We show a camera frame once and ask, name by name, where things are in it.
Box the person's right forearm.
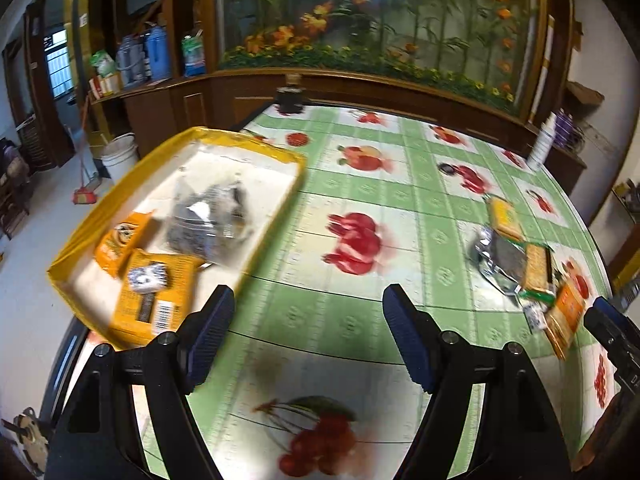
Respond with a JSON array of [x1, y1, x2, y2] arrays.
[[570, 390, 633, 473]]

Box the green white bag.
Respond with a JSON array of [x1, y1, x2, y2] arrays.
[[90, 50, 118, 78]]

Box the glass case with artificial flowers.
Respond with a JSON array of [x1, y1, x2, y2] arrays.
[[215, 0, 546, 116]]

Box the white plastic bucket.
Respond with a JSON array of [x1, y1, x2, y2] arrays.
[[100, 132, 140, 186]]

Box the red broom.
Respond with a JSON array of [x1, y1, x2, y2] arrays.
[[72, 95, 103, 207]]

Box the orange packet with barcode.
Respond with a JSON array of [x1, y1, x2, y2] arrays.
[[107, 249, 206, 348]]

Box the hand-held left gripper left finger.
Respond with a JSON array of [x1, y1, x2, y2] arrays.
[[45, 285, 236, 480]]

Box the clear bag of dark snacks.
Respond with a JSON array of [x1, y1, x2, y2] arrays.
[[162, 167, 263, 266]]

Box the red white box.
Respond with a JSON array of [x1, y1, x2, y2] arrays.
[[90, 74, 123, 98]]

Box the orange packet with dark emblem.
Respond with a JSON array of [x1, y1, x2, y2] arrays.
[[94, 210, 158, 278]]

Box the grey thermos flask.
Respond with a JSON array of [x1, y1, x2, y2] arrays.
[[116, 35, 146, 86]]

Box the purple bottles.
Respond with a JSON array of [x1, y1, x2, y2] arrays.
[[555, 109, 576, 148]]

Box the white spray bottle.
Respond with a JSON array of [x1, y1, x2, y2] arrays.
[[527, 112, 557, 171]]

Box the cardboard box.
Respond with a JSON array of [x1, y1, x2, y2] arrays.
[[566, 80, 605, 107]]

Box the blue thermos flask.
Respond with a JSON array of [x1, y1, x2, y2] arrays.
[[147, 25, 172, 81]]

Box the dark glass jar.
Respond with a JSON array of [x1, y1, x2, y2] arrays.
[[275, 74, 306, 115]]

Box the wooden cabinet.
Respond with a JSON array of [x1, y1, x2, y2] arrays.
[[90, 67, 588, 201]]

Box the yellow cardboard tray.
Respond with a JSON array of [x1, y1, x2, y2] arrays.
[[46, 126, 308, 352]]

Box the clear water bottle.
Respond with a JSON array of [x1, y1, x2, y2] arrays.
[[181, 32, 207, 77]]

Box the orange cracker packet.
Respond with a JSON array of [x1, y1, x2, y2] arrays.
[[544, 280, 587, 361]]

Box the wooden stool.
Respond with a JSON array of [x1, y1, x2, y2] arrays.
[[0, 407, 51, 476]]

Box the silver foil snack packet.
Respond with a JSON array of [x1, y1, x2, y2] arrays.
[[467, 225, 531, 296]]

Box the barred window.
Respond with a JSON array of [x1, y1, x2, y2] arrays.
[[44, 30, 68, 98]]

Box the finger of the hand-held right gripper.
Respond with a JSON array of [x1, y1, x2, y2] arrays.
[[595, 296, 640, 341], [584, 305, 626, 356]]

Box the soda cracker packet green ends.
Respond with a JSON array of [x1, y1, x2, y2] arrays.
[[517, 242, 557, 306]]

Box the yellow green wafer packet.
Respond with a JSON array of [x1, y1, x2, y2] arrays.
[[486, 195, 525, 241]]

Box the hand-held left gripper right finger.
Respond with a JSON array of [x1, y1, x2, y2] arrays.
[[382, 284, 573, 480]]

